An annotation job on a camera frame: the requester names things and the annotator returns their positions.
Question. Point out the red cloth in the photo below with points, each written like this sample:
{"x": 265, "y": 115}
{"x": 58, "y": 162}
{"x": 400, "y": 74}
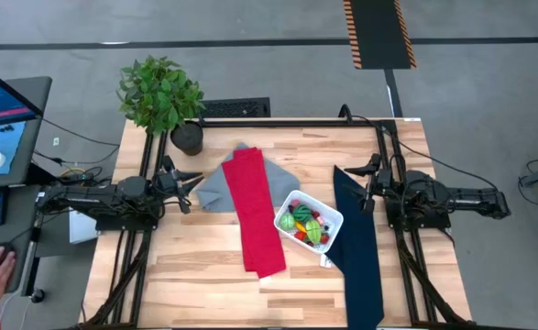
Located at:
{"x": 255, "y": 206}

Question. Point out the black orange striped mat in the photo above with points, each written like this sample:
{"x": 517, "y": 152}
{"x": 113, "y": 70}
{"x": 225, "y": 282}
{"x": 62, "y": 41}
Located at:
{"x": 378, "y": 32}

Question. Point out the white box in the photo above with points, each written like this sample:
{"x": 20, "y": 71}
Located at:
{"x": 80, "y": 231}

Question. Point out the white perforated plastic basket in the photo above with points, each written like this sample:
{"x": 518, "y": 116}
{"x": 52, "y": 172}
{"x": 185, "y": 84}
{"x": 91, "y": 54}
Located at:
{"x": 332, "y": 215}

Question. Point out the red chili pepper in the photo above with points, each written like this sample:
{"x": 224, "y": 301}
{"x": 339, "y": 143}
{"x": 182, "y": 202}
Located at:
{"x": 324, "y": 239}

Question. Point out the black desk caster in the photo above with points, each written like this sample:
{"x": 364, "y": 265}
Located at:
{"x": 37, "y": 296}

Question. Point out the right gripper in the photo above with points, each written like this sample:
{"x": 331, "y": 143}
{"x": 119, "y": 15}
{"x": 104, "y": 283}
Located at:
{"x": 380, "y": 181}

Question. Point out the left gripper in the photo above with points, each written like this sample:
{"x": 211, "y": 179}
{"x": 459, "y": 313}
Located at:
{"x": 170, "y": 185}

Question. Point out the navy blue cloth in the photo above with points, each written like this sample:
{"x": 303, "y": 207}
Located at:
{"x": 358, "y": 256}

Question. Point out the large red toy strawberry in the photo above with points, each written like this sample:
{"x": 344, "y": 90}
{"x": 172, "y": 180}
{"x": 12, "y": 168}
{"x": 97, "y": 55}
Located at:
{"x": 300, "y": 235}

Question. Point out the black aluminium table frame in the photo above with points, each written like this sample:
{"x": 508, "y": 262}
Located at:
{"x": 273, "y": 123}

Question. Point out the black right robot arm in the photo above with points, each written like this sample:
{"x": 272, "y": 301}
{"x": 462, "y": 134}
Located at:
{"x": 456, "y": 199}

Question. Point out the green potted plant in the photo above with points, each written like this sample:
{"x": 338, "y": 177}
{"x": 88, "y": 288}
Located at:
{"x": 158, "y": 91}

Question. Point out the grey cloth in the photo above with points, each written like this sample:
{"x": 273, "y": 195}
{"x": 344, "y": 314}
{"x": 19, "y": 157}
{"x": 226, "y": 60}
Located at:
{"x": 282, "y": 179}

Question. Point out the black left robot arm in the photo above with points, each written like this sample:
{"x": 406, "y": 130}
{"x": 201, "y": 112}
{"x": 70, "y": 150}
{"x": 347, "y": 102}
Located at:
{"x": 90, "y": 197}

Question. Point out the grey computer desk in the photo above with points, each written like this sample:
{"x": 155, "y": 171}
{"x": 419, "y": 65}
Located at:
{"x": 30, "y": 91}

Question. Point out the black floor grille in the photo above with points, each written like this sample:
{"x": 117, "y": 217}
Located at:
{"x": 236, "y": 108}

